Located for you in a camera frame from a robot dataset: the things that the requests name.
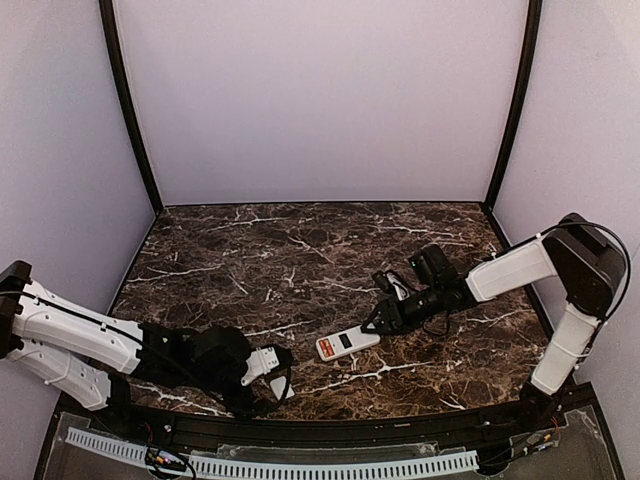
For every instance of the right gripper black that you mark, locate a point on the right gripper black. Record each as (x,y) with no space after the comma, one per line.
(388,311)

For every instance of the white battery cover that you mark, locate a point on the white battery cover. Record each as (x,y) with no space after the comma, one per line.
(277,386)

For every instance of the white remote control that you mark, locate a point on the white remote control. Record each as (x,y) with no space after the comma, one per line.
(347,342)

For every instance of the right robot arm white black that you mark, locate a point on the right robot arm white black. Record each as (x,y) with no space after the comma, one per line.
(591,261)

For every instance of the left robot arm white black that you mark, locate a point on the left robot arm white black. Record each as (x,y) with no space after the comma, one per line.
(87,354)

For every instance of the black front rail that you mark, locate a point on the black front rail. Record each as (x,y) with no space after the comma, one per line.
(477,427)

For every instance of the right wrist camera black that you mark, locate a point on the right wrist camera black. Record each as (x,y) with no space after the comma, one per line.
(394,286)

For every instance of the white slotted cable duct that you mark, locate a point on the white slotted cable duct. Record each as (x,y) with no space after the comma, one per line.
(241,462)

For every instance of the right black frame post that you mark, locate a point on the right black frame post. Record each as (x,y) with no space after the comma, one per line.
(526,58)

